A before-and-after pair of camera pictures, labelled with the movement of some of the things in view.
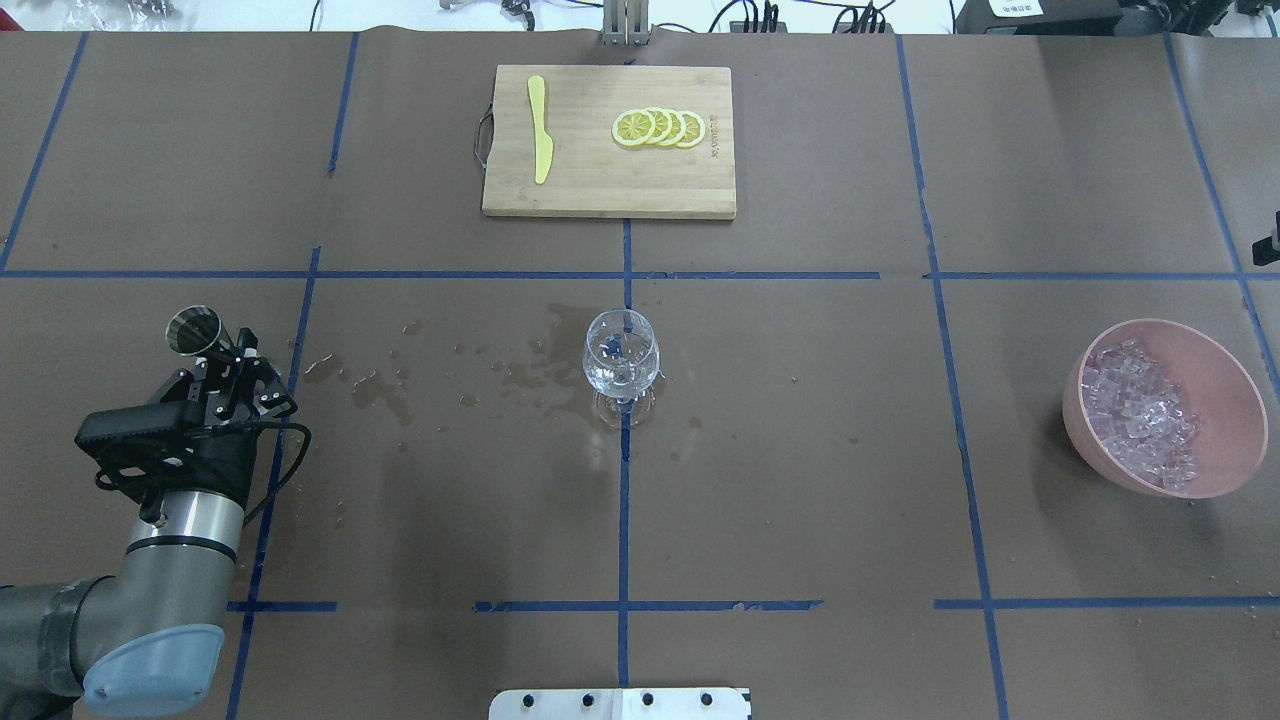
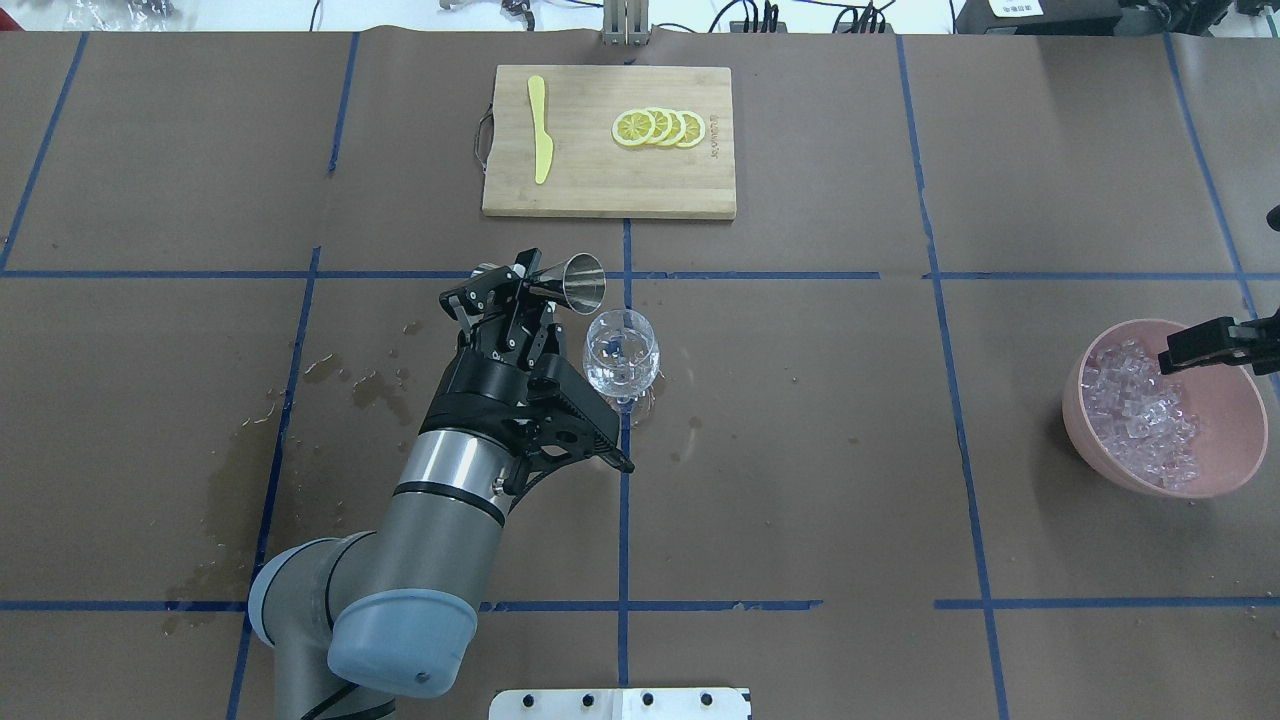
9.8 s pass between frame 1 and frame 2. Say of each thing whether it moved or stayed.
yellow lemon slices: stayed
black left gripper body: moved
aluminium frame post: stayed
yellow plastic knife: stayed
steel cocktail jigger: moved
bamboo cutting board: stayed
